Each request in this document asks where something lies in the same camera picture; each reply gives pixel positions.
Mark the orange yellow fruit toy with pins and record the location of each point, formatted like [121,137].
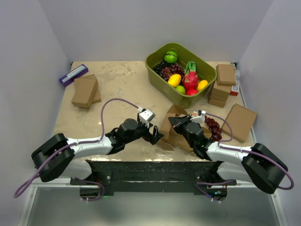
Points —
[201,85]

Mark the top stacked cardboard box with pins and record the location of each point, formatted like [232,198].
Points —
[225,75]

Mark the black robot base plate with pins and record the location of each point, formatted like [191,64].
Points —
[152,177]

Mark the large folded cardboard box right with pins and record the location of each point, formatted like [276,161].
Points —
[241,121]

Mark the red white small box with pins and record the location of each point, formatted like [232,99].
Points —
[234,90]

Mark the bottom stacked cardboard box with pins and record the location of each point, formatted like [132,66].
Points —
[217,103]

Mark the red dragon fruit toy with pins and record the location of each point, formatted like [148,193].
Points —
[190,80]

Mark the green round fruit toy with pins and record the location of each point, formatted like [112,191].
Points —
[170,57]

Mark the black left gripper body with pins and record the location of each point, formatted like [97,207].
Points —
[142,131]

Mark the dark grapes in bin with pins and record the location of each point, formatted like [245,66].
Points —
[165,70]

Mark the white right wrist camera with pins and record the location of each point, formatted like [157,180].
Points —
[201,117]

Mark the green plastic bin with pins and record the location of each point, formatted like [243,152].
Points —
[203,69]

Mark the green lime toy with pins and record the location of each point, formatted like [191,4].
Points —
[181,89]

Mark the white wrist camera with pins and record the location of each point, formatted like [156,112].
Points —
[146,116]
[201,117]

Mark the folded cardboard box upper left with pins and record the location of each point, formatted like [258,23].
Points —
[85,90]

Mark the dark red grape bunch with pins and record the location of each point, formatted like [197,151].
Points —
[214,128]

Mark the middle stacked cardboard box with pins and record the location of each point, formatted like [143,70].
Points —
[220,92]

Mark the yellow mango toy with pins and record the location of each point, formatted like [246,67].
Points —
[174,80]

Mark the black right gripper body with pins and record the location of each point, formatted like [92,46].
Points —
[181,129]

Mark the purple flat box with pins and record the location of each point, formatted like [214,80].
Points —
[73,74]

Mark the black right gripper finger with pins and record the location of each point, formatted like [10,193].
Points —
[177,122]
[182,115]

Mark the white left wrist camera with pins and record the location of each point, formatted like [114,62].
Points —
[146,116]

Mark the brown cardboard box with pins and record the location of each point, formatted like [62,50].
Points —
[171,138]

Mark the stacked cardboard box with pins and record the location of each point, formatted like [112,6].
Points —
[217,103]
[220,92]
[225,75]

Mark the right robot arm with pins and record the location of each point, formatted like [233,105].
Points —
[255,164]

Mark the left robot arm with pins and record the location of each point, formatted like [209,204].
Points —
[55,156]

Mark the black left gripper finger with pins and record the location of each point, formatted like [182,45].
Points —
[155,138]
[155,131]

